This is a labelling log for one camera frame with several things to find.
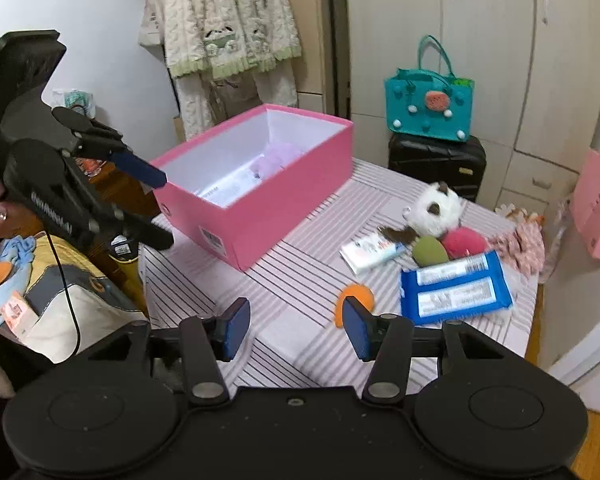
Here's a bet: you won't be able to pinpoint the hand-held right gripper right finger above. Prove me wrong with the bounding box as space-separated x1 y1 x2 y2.
342 296 506 407

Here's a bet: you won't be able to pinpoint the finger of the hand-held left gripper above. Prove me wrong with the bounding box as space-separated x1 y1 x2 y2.
82 202 175 257
52 106 168 191

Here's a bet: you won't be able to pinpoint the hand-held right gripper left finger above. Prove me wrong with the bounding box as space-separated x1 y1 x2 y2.
87 297 252 407

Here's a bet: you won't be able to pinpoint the white tissue packet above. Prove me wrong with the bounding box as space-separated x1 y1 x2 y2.
340 234 408 275

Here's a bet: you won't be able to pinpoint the pink cardboard box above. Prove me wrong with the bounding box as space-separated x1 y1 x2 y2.
150 104 355 272

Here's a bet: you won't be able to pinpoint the white cat plush toy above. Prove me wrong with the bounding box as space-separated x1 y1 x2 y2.
380 182 465 247

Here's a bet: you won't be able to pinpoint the pink fluffy pouch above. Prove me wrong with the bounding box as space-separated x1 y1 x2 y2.
441 226 489 261

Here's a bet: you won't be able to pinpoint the person's left hand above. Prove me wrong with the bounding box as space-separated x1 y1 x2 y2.
0 157 37 252

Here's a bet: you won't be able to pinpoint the wooden nightstand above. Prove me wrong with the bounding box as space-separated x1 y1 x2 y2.
77 157 156 223

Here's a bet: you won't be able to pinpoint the orange sponge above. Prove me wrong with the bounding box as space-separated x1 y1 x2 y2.
334 283 376 330

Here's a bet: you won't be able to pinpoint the green white tissue pack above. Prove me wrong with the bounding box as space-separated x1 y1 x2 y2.
52 89 98 118

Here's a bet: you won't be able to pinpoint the yellow grey cartoon pillow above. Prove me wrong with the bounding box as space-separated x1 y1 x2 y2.
0 232 148 363

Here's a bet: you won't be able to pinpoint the cream knitted trousers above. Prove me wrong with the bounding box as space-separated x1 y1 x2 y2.
172 60 298 136

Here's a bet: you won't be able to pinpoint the green egg sponge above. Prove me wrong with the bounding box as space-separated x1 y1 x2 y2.
411 236 451 267

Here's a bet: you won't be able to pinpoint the blue wet wipes packet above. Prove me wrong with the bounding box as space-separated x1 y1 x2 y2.
399 250 515 326

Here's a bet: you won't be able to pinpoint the purple plush toy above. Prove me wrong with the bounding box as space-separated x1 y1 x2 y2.
250 141 303 181

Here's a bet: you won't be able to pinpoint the beige canvas bag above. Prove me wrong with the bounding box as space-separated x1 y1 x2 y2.
139 0 168 48

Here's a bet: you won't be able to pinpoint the pink floral cloth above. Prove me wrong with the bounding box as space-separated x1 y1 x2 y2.
487 220 546 276

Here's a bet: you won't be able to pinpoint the black suitcase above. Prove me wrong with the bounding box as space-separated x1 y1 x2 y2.
387 132 487 204

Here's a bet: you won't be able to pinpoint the cream knitted cardigan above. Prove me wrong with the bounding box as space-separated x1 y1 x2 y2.
162 0 301 80

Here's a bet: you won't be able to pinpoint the colourful gift bag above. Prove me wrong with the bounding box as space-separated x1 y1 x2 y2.
495 203 545 226

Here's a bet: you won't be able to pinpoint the teal felt tote bag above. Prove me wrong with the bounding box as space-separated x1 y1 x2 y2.
384 35 476 142

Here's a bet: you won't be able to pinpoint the pink paper bag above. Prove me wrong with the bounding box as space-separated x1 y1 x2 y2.
569 147 600 263

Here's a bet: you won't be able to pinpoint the beige wardrobe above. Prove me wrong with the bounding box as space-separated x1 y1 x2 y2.
345 0 600 211

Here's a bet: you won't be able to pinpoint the black cable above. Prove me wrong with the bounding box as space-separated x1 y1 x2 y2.
45 232 83 356

